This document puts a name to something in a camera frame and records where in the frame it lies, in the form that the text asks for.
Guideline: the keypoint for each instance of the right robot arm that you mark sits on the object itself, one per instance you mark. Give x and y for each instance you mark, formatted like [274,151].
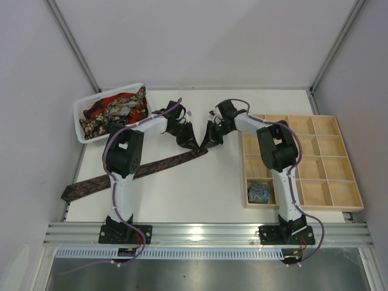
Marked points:
[279,149]

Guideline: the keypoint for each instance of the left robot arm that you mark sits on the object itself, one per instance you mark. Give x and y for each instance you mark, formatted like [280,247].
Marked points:
[121,160]

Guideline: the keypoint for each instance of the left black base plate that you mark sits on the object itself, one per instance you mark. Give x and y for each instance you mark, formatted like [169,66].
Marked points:
[145,233]

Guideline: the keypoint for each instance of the aluminium frame post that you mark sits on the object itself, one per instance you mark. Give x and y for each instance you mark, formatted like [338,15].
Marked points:
[356,9]
[66,32]

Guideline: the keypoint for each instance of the right aluminium frame post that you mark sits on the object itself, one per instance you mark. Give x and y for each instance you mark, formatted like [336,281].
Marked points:
[356,9]

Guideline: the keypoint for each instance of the white plastic basket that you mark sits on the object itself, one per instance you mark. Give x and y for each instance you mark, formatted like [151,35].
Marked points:
[87,102]

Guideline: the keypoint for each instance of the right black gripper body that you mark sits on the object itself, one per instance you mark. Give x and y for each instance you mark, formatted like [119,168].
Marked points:
[215,132]

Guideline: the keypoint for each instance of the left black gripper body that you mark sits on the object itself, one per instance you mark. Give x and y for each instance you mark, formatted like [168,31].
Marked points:
[184,133]

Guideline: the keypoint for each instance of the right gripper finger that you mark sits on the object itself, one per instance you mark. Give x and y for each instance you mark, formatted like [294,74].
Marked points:
[216,141]
[208,141]

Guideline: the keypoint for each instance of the white slotted cable duct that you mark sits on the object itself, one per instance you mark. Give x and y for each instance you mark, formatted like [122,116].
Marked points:
[169,253]

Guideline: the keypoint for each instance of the left aluminium frame post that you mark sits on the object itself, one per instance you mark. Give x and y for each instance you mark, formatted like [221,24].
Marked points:
[66,32]

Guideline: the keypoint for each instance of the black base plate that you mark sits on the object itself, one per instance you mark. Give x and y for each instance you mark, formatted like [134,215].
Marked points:
[278,235]
[145,233]

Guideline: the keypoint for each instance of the dark paisley necktie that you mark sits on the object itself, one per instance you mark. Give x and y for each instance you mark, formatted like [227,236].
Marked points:
[90,186]

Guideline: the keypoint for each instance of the rolled grey tie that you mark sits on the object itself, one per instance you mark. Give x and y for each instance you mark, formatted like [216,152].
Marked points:
[258,193]

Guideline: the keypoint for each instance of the wooden compartment tray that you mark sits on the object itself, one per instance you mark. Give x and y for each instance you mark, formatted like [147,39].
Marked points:
[324,178]

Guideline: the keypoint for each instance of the red patterned tie in basket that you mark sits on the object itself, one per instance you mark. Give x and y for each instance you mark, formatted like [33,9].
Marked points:
[127,107]

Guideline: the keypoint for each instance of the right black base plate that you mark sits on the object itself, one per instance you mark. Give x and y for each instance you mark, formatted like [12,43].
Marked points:
[278,235]

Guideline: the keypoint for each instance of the brown floral tie in basket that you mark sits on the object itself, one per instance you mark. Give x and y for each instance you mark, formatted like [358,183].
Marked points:
[97,131]

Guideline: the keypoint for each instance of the aluminium rail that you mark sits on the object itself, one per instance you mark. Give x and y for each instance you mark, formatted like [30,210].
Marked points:
[202,235]

